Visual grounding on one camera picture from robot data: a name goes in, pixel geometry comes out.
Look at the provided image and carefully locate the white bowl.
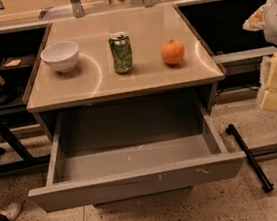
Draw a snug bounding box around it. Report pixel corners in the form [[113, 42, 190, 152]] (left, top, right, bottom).
[[40, 41, 80, 73]]

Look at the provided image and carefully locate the white shoe upper left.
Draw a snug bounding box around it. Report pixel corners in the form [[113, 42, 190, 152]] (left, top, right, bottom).
[[0, 202, 22, 221]]

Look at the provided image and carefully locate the orange fruit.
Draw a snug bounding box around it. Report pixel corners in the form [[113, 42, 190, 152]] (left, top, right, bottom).
[[160, 39, 185, 65]]

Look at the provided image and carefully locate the grey top drawer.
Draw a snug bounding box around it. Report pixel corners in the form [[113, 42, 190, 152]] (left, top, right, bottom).
[[29, 93, 244, 212]]

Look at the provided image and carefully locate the green soda can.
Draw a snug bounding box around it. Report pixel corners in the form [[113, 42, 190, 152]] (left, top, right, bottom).
[[109, 32, 133, 74]]

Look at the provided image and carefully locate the black stand frame left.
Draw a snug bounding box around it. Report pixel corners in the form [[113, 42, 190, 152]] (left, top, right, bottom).
[[0, 93, 56, 198]]

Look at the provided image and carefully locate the grey drawer cabinet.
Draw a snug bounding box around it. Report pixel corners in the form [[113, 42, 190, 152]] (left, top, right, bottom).
[[13, 0, 242, 215]]

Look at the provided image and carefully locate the black floor bar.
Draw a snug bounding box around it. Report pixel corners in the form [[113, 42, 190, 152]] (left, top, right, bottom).
[[226, 124, 274, 193]]

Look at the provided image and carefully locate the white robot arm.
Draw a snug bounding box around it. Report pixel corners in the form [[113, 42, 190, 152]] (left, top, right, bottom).
[[242, 0, 277, 111]]

